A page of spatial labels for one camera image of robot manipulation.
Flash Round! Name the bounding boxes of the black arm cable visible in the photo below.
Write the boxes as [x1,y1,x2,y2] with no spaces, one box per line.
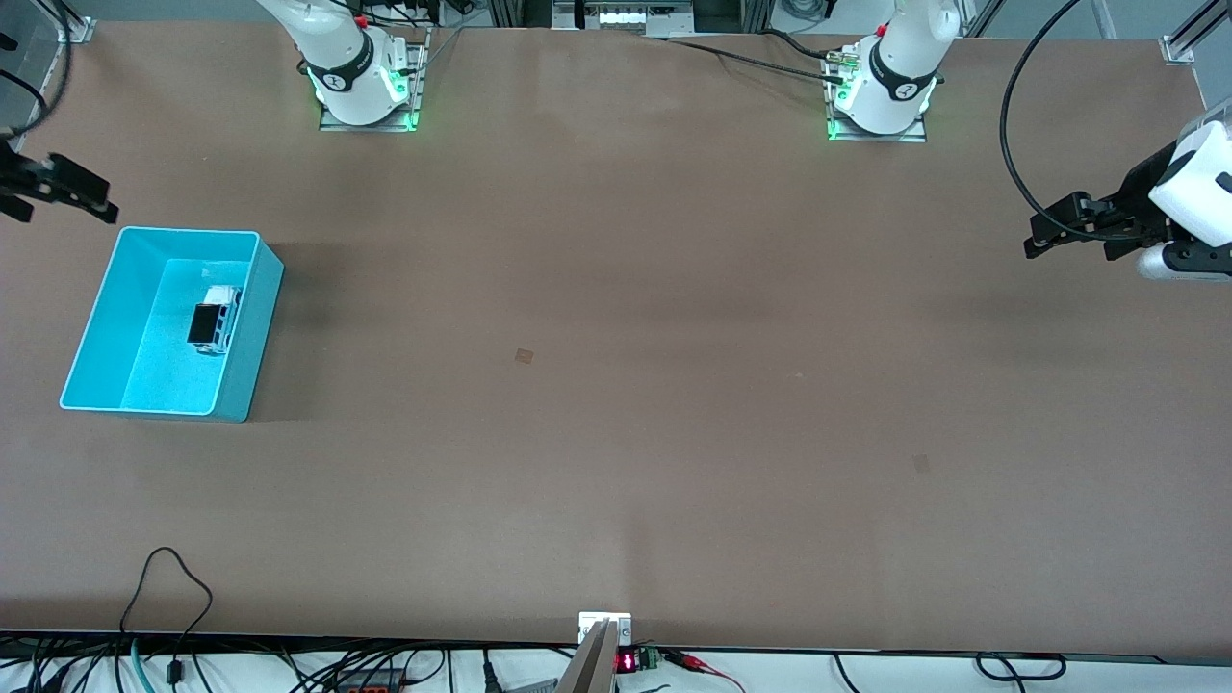
[0,0,74,141]
[1000,0,1156,244]

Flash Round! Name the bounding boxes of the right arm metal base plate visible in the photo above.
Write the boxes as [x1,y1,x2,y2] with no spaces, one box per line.
[320,27,431,133]

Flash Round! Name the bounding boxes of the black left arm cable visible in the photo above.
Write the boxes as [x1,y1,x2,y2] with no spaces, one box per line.
[1000,0,1156,244]

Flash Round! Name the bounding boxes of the black cable bundle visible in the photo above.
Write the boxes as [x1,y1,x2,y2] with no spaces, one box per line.
[0,633,453,693]

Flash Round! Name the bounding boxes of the thin black looped cable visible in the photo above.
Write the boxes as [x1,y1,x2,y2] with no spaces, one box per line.
[118,547,214,680]

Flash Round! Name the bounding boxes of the short black table cable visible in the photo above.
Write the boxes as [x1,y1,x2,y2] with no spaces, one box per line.
[758,29,836,61]

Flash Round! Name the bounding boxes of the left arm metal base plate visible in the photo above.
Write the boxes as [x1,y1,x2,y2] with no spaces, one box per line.
[823,48,928,143]

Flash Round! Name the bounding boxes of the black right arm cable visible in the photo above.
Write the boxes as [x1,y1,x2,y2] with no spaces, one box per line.
[0,0,74,141]

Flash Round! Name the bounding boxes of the aluminium corner profile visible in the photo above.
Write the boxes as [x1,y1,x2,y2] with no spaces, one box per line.
[1160,0,1232,66]
[34,0,97,45]

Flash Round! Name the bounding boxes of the black coiled cable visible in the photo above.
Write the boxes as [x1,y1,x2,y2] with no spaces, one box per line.
[974,652,1067,683]

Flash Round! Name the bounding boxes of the grey metal control box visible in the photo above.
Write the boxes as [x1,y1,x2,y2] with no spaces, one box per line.
[552,0,696,39]

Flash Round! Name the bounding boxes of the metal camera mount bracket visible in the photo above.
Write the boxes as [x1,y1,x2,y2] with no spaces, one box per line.
[558,612,633,693]

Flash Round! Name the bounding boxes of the red clip lead wire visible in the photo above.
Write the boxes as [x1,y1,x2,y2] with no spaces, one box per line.
[659,650,747,693]

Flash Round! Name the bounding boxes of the turquoise plastic bin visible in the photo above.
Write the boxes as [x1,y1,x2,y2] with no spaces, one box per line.
[60,226,285,423]

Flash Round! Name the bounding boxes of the long black table cable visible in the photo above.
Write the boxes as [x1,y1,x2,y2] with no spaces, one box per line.
[666,38,848,85]

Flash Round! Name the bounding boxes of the white jeep toy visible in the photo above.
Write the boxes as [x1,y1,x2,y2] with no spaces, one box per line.
[186,284,244,357]

